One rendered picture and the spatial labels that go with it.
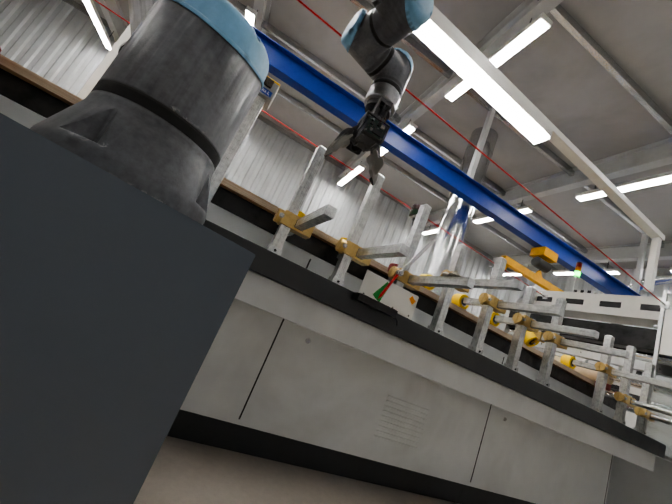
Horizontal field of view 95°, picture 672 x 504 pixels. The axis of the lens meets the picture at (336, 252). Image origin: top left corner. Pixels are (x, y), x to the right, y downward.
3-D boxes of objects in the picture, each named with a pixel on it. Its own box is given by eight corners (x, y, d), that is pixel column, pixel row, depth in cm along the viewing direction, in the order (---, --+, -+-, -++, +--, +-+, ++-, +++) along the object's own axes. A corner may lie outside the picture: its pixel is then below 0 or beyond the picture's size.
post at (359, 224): (339, 289, 110) (385, 176, 121) (331, 285, 109) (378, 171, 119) (335, 288, 113) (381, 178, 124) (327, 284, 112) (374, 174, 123)
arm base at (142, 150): (224, 240, 37) (260, 172, 40) (25, 131, 24) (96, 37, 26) (167, 226, 50) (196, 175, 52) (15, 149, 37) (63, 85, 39)
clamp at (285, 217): (310, 238, 105) (316, 225, 106) (275, 219, 100) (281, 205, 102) (304, 239, 111) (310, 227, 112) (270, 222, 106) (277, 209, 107)
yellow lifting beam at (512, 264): (569, 307, 544) (573, 290, 551) (502, 266, 496) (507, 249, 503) (564, 307, 552) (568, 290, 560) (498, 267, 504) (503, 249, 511)
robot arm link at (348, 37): (375, -8, 72) (406, 36, 79) (345, 20, 82) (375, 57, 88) (360, 21, 70) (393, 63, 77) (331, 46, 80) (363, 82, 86)
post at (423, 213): (393, 313, 119) (432, 206, 129) (386, 310, 117) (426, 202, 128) (388, 312, 122) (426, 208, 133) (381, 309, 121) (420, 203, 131)
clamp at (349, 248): (369, 266, 114) (374, 253, 115) (339, 249, 109) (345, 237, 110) (361, 266, 120) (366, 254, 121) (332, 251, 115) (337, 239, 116)
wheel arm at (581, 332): (598, 340, 126) (600, 331, 127) (593, 337, 125) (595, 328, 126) (492, 321, 172) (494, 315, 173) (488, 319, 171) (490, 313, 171)
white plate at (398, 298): (411, 320, 121) (419, 296, 123) (358, 294, 112) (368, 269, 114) (410, 320, 121) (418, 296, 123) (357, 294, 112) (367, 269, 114)
